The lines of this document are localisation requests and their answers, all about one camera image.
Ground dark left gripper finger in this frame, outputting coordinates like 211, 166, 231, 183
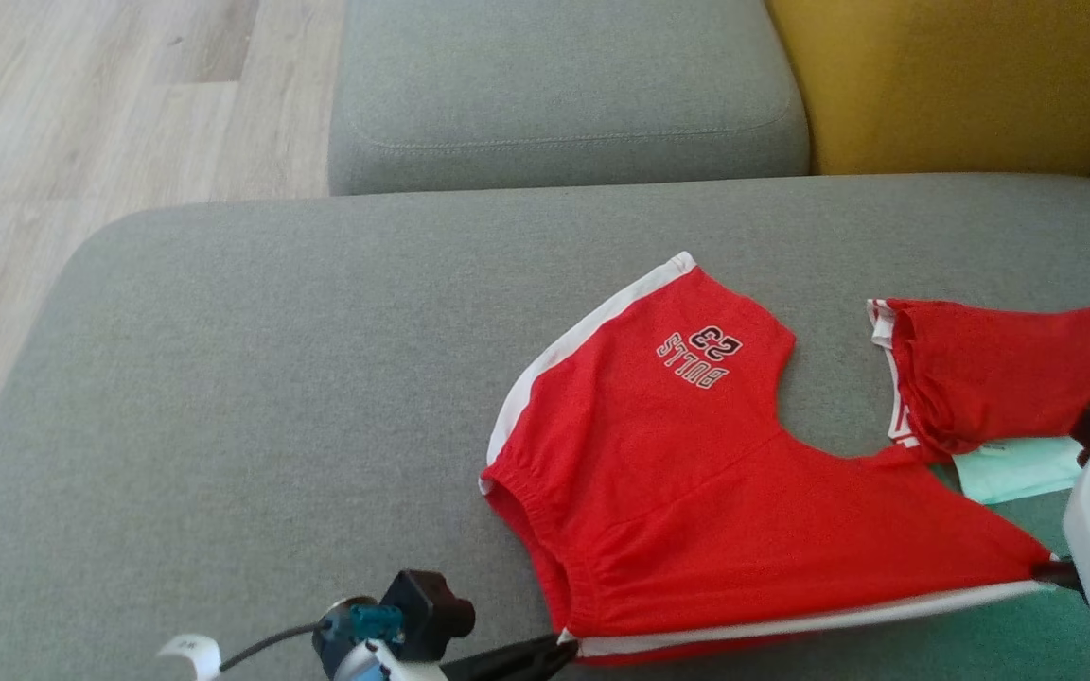
441, 632, 579, 681

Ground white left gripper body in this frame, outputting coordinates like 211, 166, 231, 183
332, 641, 451, 681

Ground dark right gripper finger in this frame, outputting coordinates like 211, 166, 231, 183
1029, 560, 1082, 589

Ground red Bulls jersey white sleeves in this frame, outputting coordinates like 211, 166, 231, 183
867, 298, 1090, 464

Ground red Bulls shorts white stripes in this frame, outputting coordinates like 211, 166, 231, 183
479, 251, 1057, 665

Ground large grey sofa seat cushion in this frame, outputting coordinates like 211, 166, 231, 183
0, 173, 1090, 681

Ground big yellow sofa back cushion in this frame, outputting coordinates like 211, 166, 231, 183
763, 0, 1090, 178

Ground small grey sofa seat cushion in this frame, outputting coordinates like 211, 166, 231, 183
327, 0, 811, 197

